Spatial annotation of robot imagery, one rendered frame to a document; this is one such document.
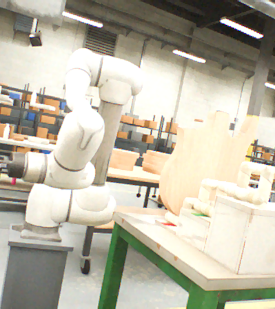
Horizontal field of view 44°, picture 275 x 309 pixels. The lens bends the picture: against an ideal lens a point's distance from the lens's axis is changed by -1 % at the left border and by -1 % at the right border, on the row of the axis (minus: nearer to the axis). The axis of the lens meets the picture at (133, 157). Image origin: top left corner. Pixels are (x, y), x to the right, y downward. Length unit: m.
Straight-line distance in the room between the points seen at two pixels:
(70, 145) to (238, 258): 0.51
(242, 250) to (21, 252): 0.96
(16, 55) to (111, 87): 10.63
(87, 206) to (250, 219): 0.84
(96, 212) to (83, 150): 0.69
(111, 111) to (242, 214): 0.76
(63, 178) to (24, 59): 11.07
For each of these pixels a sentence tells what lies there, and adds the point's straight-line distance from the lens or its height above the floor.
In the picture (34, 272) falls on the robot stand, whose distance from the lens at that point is 1.61.
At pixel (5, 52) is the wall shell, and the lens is 11.98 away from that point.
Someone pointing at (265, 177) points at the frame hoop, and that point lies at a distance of 0.94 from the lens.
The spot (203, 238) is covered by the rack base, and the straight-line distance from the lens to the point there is 1.04.
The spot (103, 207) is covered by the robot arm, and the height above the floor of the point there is 0.89.
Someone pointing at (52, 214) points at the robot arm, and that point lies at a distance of 1.57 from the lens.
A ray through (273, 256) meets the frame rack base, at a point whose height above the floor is 0.98.
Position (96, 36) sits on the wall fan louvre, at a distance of 12.74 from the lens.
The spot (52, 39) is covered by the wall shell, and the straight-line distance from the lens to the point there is 12.30.
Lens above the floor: 1.21
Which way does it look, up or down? 3 degrees down
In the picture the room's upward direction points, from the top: 11 degrees clockwise
